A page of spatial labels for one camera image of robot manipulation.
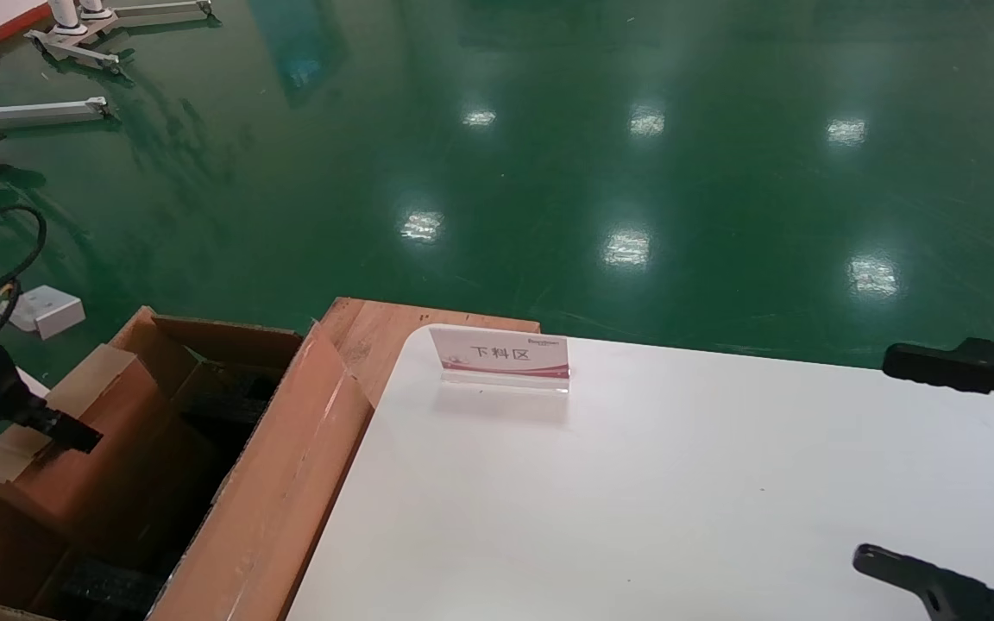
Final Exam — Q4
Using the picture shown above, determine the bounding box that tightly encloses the large cardboard box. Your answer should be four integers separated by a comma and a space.
0, 306, 375, 621

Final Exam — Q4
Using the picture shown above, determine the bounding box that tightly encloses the black foam pad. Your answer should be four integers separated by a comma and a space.
55, 556, 172, 618
176, 362, 284, 425

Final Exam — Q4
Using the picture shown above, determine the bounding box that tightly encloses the small cardboard box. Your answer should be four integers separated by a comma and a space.
0, 343, 215, 555

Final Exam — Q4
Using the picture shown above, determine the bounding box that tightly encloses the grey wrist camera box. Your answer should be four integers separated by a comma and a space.
0, 274, 86, 341

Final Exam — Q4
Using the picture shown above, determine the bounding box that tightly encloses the acrylic sign with red print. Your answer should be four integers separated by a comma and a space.
428, 325, 573, 396

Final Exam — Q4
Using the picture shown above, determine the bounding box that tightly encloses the thick black hose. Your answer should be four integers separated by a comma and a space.
0, 204, 48, 348

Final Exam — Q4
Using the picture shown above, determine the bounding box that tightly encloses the white metal stand base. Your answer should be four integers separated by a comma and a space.
27, 0, 222, 74

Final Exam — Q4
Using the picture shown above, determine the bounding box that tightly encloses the white metal stand leg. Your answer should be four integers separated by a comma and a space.
0, 97, 115, 132

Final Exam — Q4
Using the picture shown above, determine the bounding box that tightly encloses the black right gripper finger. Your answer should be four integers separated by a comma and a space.
881, 336, 994, 430
852, 543, 994, 621

